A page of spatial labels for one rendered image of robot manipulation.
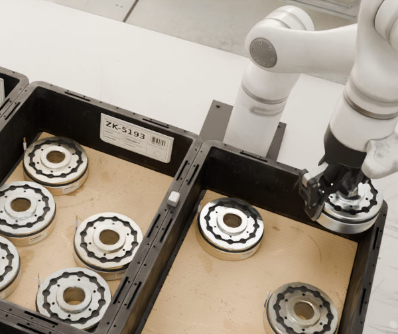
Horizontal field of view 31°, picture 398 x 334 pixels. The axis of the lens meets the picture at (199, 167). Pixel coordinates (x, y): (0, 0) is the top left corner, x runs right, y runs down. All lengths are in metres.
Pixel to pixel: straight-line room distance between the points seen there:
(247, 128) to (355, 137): 0.51
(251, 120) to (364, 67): 0.54
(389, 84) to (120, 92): 0.83
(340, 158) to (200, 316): 0.32
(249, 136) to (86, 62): 0.44
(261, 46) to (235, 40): 1.70
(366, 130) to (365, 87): 0.06
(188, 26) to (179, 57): 1.30
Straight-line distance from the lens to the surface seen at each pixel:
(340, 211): 0.96
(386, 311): 1.28
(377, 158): 0.83
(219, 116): 1.47
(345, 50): 1.11
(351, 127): 0.84
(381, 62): 0.80
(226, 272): 1.08
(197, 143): 1.10
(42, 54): 1.61
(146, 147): 1.16
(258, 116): 1.30
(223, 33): 2.91
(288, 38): 1.16
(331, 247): 1.15
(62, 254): 1.08
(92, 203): 1.14
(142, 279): 0.94
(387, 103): 0.81
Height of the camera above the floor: 1.71
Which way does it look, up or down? 47 degrees down
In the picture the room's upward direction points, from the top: 11 degrees clockwise
